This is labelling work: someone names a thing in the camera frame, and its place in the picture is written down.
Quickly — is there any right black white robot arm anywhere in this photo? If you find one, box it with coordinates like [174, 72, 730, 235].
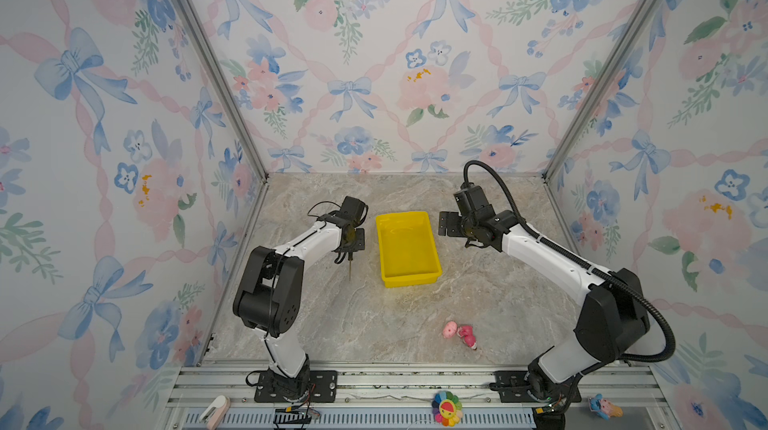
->
[438, 183, 650, 402]

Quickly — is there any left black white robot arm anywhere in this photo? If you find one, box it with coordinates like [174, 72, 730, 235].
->
[232, 196, 369, 404]

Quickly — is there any yellow plastic bin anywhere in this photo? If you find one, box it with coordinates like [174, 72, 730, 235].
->
[375, 211, 442, 288]

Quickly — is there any pink pig toy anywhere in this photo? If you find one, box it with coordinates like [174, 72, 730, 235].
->
[442, 321, 478, 350]

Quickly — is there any rainbow flower toy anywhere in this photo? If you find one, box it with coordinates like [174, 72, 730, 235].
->
[431, 391, 463, 427]

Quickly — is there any blue pink small toy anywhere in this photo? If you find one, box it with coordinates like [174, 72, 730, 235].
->
[588, 394, 624, 420]

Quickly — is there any white pink stapler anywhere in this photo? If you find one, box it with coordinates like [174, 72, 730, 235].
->
[198, 395, 231, 430]

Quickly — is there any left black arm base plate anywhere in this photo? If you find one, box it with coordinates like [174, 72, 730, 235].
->
[246, 370, 338, 404]

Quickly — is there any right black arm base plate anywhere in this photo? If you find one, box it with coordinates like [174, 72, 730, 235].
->
[489, 370, 582, 405]

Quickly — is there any aluminium rail frame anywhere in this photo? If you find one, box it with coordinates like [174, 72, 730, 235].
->
[154, 360, 681, 429]

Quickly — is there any black corrugated cable conduit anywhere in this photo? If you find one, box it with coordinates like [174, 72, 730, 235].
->
[461, 159, 677, 364]

